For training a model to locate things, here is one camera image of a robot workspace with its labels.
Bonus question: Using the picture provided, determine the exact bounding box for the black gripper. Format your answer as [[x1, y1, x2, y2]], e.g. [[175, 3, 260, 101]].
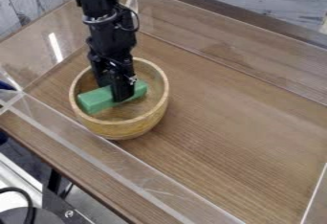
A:
[[85, 15, 138, 102]]

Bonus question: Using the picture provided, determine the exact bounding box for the green rectangular block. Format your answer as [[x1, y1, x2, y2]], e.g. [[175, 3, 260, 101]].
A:
[[77, 79, 149, 115]]

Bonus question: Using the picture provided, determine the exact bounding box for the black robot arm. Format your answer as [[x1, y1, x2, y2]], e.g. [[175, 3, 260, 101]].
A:
[[75, 0, 139, 102]]

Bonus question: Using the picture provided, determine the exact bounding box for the brown wooden bowl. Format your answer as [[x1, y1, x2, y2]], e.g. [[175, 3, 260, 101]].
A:
[[70, 57, 170, 141]]

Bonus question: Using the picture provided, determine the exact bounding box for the black table leg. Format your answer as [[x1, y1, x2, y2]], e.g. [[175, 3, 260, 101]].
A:
[[47, 169, 63, 194]]

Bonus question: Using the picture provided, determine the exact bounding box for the clear acrylic tray wall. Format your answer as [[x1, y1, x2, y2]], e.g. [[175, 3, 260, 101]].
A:
[[0, 90, 246, 224]]

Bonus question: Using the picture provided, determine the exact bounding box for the black cable loop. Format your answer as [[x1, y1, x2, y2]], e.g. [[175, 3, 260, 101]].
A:
[[0, 187, 37, 224]]

